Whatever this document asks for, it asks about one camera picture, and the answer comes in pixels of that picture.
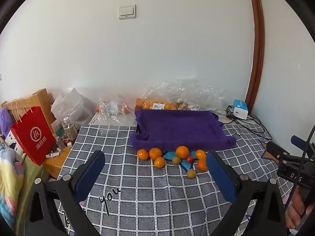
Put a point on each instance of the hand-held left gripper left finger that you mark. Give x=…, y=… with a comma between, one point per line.
x=89, y=174

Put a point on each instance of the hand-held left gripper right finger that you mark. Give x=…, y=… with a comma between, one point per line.
x=221, y=177

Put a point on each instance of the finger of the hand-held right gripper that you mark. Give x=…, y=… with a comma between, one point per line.
x=299, y=141
x=276, y=150

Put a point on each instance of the orange mandarin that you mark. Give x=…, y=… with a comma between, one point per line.
x=155, y=153
x=182, y=151
x=143, y=154
x=160, y=162
x=200, y=154
x=202, y=165

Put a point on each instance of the yellow-green round fruit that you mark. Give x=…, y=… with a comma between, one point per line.
x=176, y=160
x=191, y=173

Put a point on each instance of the purple towel-lined tray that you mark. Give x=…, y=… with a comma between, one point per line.
x=182, y=129

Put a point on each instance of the person's right hand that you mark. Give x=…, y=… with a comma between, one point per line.
x=294, y=207

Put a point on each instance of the wooden nightstand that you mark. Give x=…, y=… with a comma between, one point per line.
x=59, y=163

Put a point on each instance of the red cherry tomato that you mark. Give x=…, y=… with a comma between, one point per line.
x=189, y=159

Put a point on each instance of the clear plastic bottle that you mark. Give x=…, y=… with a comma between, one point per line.
x=69, y=127

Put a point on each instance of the white and blue box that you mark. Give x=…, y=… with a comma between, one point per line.
x=240, y=109

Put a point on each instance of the grey checked bedsheet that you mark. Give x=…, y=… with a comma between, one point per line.
x=147, y=191

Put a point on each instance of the small clear bag of mandarins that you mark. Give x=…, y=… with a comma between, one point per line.
x=113, y=110

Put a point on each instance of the red paper shopping bag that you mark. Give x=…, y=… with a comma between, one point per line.
x=32, y=135

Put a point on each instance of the white plastic bag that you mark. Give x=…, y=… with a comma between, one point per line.
x=71, y=105

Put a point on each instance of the colourful floral blanket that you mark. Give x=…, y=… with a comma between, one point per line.
x=9, y=177

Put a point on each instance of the white patterned box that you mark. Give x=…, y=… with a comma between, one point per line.
x=13, y=142

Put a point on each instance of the wooden headboard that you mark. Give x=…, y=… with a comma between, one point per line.
x=41, y=95

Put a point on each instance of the large clear bag of mandarins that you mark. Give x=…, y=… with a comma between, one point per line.
x=182, y=93

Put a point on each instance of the purple plush toy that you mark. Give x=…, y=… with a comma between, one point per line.
x=6, y=121

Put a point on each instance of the brown wooden door frame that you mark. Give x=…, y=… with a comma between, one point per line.
x=258, y=41

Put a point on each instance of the white wall switch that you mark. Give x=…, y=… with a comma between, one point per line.
x=127, y=11

